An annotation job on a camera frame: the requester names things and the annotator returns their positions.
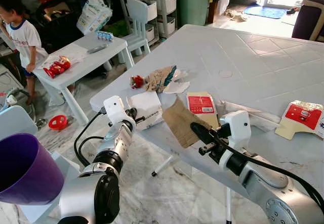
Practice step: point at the large white plastic table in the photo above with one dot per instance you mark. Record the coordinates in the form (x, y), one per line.
(243, 72)

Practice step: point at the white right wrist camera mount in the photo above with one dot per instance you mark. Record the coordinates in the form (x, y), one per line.
(238, 128)

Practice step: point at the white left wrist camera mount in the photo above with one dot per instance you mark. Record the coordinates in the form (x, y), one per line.
(114, 108)

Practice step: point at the green lidded bin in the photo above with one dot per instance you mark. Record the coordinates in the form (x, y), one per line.
(192, 4)

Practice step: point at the purple beige armchair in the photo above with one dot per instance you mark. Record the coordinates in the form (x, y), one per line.
(309, 19)

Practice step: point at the white paper sheet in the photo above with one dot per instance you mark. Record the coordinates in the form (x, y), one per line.
(71, 52)

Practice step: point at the white printed plastic bag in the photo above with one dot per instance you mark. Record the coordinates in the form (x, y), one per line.
(93, 14)

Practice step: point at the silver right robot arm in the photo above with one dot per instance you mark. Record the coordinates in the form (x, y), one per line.
(268, 186)

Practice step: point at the small white plastic table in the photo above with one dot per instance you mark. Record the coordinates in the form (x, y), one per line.
(83, 62)

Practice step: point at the beige crumpled floor cloth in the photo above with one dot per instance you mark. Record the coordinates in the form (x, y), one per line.
(237, 15)

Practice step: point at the white crumpled tissue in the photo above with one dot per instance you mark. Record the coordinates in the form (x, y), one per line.
(177, 87)

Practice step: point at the white paper box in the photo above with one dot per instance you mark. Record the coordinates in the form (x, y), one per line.
(148, 103)

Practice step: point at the blue door mat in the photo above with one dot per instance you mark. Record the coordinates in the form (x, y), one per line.
(266, 12)

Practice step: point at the pale blue plastic chair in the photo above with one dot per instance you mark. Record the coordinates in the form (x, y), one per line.
(15, 123)

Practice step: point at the long white plastic wrapper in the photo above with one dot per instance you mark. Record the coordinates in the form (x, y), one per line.
(263, 117)

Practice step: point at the child in white shirt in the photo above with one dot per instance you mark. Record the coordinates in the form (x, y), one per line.
(23, 39)

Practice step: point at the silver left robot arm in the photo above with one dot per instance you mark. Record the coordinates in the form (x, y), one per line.
(109, 150)

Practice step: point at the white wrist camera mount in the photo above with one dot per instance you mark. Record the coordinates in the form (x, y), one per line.
(238, 128)
(114, 108)

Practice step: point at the grey remote control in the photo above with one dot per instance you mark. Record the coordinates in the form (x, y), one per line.
(97, 48)

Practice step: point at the flat brown paper sheet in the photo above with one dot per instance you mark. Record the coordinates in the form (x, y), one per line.
(179, 123)

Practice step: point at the small red crumpled wrapper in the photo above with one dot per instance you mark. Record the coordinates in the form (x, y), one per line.
(136, 81)

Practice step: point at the white child chair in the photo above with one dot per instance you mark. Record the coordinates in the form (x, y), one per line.
(136, 21)

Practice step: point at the blue white bottle pack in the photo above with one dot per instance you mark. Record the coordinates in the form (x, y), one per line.
(105, 36)

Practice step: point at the red beige snack packet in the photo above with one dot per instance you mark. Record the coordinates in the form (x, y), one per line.
(302, 117)

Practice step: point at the red doll toy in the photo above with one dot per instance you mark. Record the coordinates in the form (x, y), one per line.
(57, 67)

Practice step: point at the purple plastic rubbish bin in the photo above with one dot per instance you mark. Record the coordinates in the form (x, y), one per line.
(28, 171)

